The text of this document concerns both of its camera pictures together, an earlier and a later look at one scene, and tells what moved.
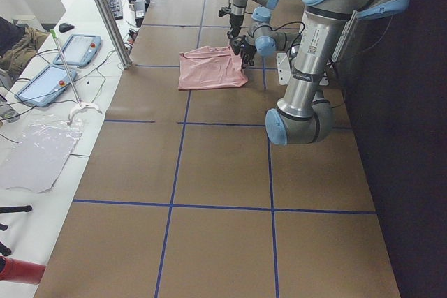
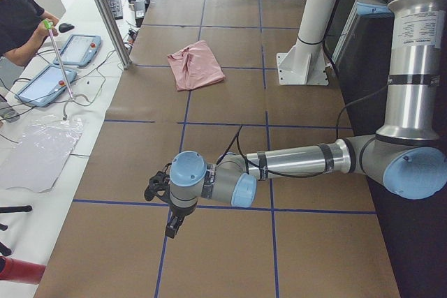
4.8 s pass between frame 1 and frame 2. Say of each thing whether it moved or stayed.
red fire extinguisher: stayed
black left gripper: moved
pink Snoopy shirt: moved
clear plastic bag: stayed
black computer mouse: stayed
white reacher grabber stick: moved
